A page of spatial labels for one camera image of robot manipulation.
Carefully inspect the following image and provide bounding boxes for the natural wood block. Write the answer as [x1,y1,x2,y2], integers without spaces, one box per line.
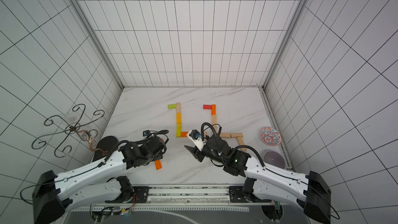
[219,132,232,139]
[236,136,247,152]
[211,115,217,125]
[231,133,244,138]
[176,103,181,113]

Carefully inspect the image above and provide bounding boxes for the lime green block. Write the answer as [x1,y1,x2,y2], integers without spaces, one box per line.
[167,104,177,110]

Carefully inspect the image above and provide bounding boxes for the natural wood block top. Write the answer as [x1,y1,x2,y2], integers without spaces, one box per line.
[176,103,181,113]

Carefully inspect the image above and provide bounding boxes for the amber yellow block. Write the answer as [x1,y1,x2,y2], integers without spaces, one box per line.
[176,113,181,124]

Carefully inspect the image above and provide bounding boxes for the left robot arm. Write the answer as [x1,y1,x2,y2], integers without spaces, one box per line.
[32,136,168,224]

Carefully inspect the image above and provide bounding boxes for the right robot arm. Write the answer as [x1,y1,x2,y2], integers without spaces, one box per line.
[186,130,332,224]

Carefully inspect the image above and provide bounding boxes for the black round plate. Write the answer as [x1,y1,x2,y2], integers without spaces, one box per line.
[92,136,118,162]

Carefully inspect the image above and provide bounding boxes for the patterned red blue plate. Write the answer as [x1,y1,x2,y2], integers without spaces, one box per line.
[260,127,282,146]

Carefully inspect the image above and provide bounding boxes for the purple bowl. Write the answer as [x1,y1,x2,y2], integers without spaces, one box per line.
[263,150,286,169]

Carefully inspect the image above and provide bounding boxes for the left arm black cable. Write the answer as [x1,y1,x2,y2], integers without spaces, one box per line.
[104,130,170,162]

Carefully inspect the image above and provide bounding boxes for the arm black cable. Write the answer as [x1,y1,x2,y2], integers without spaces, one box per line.
[200,122,266,169]
[104,130,170,162]

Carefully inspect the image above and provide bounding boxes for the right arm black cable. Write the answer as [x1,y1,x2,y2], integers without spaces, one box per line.
[200,122,266,169]

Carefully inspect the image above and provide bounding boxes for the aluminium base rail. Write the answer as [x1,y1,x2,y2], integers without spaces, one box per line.
[77,183,315,207]

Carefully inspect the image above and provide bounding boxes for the metal scroll wall ornament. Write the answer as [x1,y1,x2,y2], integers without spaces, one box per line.
[31,104,108,158]

